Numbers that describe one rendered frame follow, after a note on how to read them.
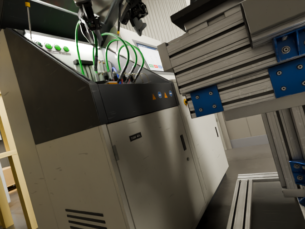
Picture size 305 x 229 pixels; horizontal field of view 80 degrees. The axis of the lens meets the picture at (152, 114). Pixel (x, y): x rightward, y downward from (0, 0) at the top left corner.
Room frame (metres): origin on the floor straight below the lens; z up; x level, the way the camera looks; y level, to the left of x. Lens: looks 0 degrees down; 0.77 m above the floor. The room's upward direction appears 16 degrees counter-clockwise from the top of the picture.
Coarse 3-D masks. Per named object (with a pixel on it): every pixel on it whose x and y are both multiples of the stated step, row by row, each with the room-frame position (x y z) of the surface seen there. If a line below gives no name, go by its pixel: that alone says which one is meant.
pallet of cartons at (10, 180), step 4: (4, 168) 4.33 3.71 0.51; (8, 168) 3.96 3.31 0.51; (4, 172) 3.87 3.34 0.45; (8, 172) 3.93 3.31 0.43; (4, 176) 3.85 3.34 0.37; (8, 176) 3.91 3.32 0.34; (12, 176) 3.98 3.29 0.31; (8, 180) 3.90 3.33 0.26; (12, 180) 3.97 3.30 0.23; (8, 184) 3.88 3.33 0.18; (12, 184) 3.94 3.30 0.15; (12, 188) 4.27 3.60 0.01
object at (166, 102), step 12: (108, 84) 0.77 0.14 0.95; (120, 84) 0.83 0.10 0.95; (132, 84) 0.90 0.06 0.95; (144, 84) 0.98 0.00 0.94; (156, 84) 1.08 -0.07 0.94; (168, 84) 1.20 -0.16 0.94; (108, 96) 0.75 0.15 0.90; (120, 96) 0.81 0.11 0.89; (132, 96) 0.88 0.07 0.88; (144, 96) 0.95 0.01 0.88; (156, 96) 1.05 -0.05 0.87; (168, 96) 1.16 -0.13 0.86; (108, 108) 0.74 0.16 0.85; (120, 108) 0.79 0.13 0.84; (132, 108) 0.86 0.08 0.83; (144, 108) 0.93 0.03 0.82; (156, 108) 1.02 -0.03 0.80; (108, 120) 0.73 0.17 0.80
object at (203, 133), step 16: (112, 32) 1.50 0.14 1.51; (128, 32) 1.59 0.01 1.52; (112, 48) 1.52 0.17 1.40; (128, 48) 1.46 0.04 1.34; (144, 64) 1.53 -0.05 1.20; (192, 128) 1.34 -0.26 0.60; (208, 128) 1.61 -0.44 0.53; (192, 144) 1.29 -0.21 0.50; (208, 144) 1.52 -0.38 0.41; (208, 160) 1.45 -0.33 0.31; (224, 160) 1.76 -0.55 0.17; (208, 176) 1.38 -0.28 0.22; (224, 176) 1.79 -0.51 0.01; (208, 192) 1.32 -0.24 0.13
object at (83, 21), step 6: (90, 0) 0.79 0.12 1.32; (84, 6) 0.76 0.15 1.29; (90, 6) 0.79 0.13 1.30; (84, 12) 0.79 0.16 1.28; (90, 12) 0.81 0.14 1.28; (84, 18) 0.82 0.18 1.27; (90, 18) 0.80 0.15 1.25; (96, 18) 0.82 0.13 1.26; (84, 24) 0.82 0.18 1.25; (90, 24) 0.82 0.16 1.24; (96, 24) 0.83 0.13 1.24; (90, 30) 0.84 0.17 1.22
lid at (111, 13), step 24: (0, 0) 0.94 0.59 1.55; (24, 0) 0.98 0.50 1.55; (48, 0) 1.07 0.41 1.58; (72, 0) 1.15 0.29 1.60; (96, 0) 1.26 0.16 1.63; (120, 0) 1.36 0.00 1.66; (0, 24) 0.99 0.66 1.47; (24, 24) 1.06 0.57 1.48; (48, 24) 1.15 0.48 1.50; (72, 24) 1.25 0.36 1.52
